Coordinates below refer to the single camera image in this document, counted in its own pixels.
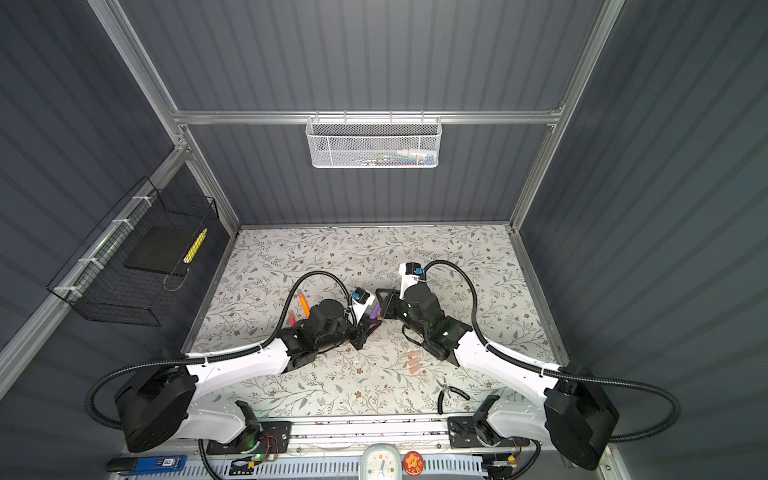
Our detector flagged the translucent pink caps near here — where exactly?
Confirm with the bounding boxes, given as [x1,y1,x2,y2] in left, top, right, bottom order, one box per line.
[407,351,422,375]

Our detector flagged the white wire mesh basket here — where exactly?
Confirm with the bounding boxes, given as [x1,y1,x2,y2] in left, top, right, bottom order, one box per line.
[305,119,443,169]

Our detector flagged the yellow highlighter pen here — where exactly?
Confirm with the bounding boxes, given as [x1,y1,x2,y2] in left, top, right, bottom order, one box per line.
[183,228,208,264]

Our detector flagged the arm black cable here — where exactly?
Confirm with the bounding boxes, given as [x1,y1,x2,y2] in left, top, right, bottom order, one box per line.
[423,259,682,444]
[84,270,353,480]

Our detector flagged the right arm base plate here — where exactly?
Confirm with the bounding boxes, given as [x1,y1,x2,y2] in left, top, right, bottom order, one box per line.
[447,416,531,449]

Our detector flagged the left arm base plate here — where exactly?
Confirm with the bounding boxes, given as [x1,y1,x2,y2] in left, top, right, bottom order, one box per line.
[205,421,293,456]

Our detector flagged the purple marker pen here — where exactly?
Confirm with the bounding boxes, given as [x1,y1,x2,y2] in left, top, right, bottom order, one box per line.
[369,303,381,320]

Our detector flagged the blue black tool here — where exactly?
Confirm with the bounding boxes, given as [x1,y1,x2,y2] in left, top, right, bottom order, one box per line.
[105,455,187,476]

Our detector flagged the floral patterned table mat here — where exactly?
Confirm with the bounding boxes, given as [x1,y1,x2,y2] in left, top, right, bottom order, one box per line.
[190,225,555,418]

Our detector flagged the orange marker pen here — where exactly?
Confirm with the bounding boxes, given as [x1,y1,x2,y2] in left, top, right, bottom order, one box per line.
[297,290,310,319]

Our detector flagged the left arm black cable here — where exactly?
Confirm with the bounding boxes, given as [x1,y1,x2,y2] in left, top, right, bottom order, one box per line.
[84,270,353,480]

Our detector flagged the red round badge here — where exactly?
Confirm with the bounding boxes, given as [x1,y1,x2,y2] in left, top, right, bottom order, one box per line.
[403,451,425,477]

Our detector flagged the white analog clock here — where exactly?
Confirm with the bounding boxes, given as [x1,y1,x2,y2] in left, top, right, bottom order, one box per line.
[358,444,403,480]

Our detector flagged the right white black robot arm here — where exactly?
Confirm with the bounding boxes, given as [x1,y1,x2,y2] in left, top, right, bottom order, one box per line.
[376,283,619,470]

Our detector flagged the black handled pliers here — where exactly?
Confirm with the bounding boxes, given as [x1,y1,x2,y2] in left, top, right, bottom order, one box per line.
[436,380,471,415]

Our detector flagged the black wire basket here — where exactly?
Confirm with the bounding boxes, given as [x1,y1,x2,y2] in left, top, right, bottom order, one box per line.
[48,181,219,327]

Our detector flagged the items in white basket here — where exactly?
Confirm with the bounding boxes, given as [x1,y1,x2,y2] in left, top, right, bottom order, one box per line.
[350,148,439,168]

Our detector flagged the black pad in basket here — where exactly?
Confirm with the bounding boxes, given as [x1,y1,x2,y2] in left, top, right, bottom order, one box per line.
[123,227,192,277]

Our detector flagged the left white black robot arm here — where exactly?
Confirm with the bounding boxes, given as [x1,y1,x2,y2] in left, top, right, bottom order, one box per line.
[115,289,380,453]

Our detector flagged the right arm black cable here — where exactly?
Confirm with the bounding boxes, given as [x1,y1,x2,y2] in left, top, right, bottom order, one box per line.
[423,259,682,444]

